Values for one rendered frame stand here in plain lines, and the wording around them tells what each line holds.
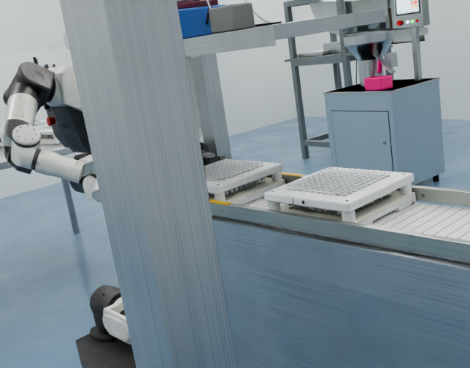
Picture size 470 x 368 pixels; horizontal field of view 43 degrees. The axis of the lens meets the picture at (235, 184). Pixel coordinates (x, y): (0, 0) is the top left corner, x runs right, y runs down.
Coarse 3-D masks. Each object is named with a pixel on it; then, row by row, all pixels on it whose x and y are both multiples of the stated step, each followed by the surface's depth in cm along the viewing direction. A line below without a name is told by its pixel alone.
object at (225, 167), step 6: (222, 162) 175; (228, 162) 173; (234, 162) 172; (240, 162) 171; (204, 168) 170; (210, 168) 169; (216, 168) 168; (222, 168) 168; (228, 168) 165; (234, 168) 165; (240, 168) 165; (210, 174) 162; (216, 174) 160; (222, 174) 159
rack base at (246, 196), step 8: (264, 184) 165; (272, 184) 164; (280, 184) 166; (240, 192) 160; (248, 192) 159; (256, 192) 160; (264, 192) 162; (232, 200) 154; (240, 200) 156; (248, 200) 158
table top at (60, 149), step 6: (54, 144) 315; (60, 144) 311; (0, 150) 321; (54, 150) 292; (60, 150) 294; (66, 150) 296; (0, 156) 299; (0, 162) 280; (6, 162) 280; (0, 168) 279; (6, 168) 281
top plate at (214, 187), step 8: (256, 168) 165; (264, 168) 163; (272, 168) 163; (280, 168) 165; (240, 176) 158; (248, 176) 158; (256, 176) 159; (264, 176) 162; (208, 184) 155; (216, 184) 153; (224, 184) 152; (232, 184) 154; (240, 184) 156; (208, 192) 154; (216, 192) 151
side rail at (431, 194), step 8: (288, 176) 166; (296, 176) 164; (304, 176) 163; (416, 192) 137; (424, 192) 136; (432, 192) 134; (440, 192) 133; (448, 192) 131; (456, 192) 130; (464, 192) 128; (416, 200) 138; (424, 200) 136; (432, 200) 135; (440, 200) 133; (448, 200) 132; (456, 200) 130; (464, 200) 129
